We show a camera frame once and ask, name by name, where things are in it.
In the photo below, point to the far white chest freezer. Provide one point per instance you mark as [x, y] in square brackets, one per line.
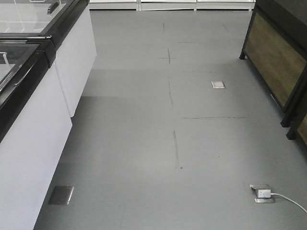
[65, 23]

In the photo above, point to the near white chest freezer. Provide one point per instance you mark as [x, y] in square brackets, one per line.
[34, 126]

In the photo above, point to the wooden display stand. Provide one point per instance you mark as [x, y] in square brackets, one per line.
[298, 129]
[276, 45]

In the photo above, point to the white supermarket shelf unit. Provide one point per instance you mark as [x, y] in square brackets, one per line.
[160, 5]

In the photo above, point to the white chest freezer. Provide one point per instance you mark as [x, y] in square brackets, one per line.
[65, 23]
[34, 126]

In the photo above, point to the small steel floor socket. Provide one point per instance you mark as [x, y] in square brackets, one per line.
[218, 84]

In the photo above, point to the far wooden display stand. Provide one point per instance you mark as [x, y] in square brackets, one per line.
[276, 45]

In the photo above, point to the near wooden display stand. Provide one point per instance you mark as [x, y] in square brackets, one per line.
[298, 129]

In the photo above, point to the white power adapter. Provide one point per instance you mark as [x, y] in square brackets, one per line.
[263, 193]

